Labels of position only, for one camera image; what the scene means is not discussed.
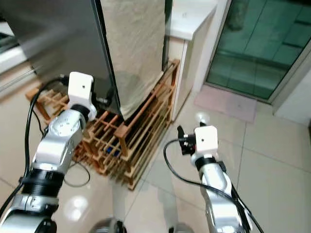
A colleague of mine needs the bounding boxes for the dark grey mini fridge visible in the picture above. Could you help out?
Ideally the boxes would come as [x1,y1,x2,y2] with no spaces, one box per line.
[0,0,123,117]

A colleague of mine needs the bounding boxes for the pink floor mat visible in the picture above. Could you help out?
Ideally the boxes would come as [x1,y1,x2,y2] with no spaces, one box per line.
[193,85,258,123]

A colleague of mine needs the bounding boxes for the wooden slatted rack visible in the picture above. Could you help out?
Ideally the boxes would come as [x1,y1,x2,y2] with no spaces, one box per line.
[24,58,181,191]

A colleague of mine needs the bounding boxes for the grey right robot foot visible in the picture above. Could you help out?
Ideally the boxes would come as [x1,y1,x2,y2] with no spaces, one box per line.
[168,226,195,233]

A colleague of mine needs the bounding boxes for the grey robot foot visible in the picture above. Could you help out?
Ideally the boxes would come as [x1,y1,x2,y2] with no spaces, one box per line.
[168,226,195,233]
[90,218,122,233]

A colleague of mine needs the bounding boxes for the beige kitchen cabinet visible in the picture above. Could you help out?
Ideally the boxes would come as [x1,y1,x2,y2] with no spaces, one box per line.
[0,29,49,195]

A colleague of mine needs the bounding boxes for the green glass sliding door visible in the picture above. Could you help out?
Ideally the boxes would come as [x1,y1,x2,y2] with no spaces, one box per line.
[204,0,311,105]

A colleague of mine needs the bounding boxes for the grey left robot foot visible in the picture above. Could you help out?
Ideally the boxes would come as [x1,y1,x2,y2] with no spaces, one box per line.
[90,218,122,233]

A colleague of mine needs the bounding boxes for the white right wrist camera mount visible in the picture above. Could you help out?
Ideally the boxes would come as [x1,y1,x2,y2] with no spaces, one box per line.
[190,125,219,166]

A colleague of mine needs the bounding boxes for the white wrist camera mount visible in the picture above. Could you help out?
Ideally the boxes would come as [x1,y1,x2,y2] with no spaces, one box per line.
[190,125,219,166]
[68,71,96,113]

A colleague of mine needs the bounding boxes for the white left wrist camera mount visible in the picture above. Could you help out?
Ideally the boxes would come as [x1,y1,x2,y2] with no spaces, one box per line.
[68,71,96,113]

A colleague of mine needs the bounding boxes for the silver cabinet handle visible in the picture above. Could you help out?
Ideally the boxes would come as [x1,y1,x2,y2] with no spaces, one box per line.
[0,68,37,93]

